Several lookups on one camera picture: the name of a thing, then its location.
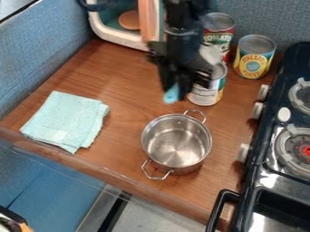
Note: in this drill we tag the yellow pineapple can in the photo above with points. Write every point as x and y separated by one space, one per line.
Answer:
253 59

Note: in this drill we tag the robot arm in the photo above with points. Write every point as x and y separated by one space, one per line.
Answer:
183 13

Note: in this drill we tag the toy stove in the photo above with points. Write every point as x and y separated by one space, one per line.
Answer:
282 145

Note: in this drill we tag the silver pot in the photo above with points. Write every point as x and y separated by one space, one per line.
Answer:
176 142

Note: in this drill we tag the red tomato can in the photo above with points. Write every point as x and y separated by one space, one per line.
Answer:
220 31

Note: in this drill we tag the white label can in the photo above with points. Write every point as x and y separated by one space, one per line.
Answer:
210 90

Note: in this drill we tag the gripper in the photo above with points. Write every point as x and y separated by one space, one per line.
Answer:
181 50

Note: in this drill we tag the blue spoon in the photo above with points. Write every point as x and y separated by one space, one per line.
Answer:
171 96

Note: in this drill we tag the toy microwave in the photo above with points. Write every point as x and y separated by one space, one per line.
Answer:
121 22

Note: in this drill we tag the light blue cloth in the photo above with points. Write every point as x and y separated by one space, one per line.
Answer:
64 120

